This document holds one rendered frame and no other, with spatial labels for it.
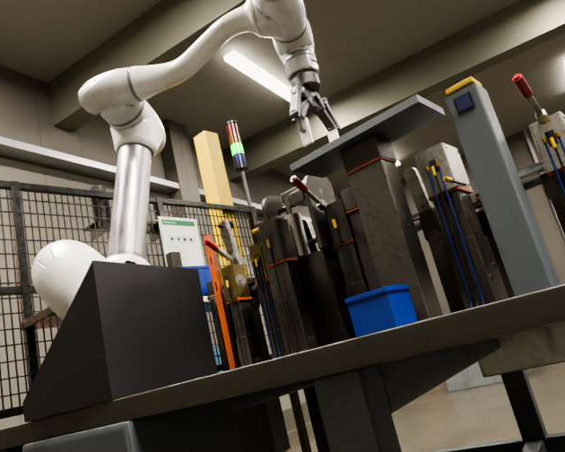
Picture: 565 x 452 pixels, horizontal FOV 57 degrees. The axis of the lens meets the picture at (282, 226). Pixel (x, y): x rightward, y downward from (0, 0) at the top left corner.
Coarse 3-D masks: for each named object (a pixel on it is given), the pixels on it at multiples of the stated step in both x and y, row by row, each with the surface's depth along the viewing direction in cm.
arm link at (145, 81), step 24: (264, 0) 120; (288, 0) 121; (216, 24) 131; (240, 24) 129; (264, 24) 126; (288, 24) 127; (192, 48) 139; (216, 48) 136; (144, 72) 147; (168, 72) 146; (192, 72) 144; (144, 96) 150
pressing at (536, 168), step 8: (528, 168) 124; (536, 168) 123; (520, 176) 130; (528, 176) 132; (536, 176) 133; (528, 184) 140; (536, 184) 140; (472, 200) 144; (480, 200) 146; (416, 216) 142; (416, 224) 157; (248, 280) 181; (224, 296) 199
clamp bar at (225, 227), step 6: (222, 222) 181; (228, 222) 182; (222, 228) 181; (228, 228) 181; (222, 234) 182; (228, 234) 180; (228, 240) 180; (234, 240) 181; (228, 246) 181; (234, 246) 180; (228, 252) 181; (234, 252) 179
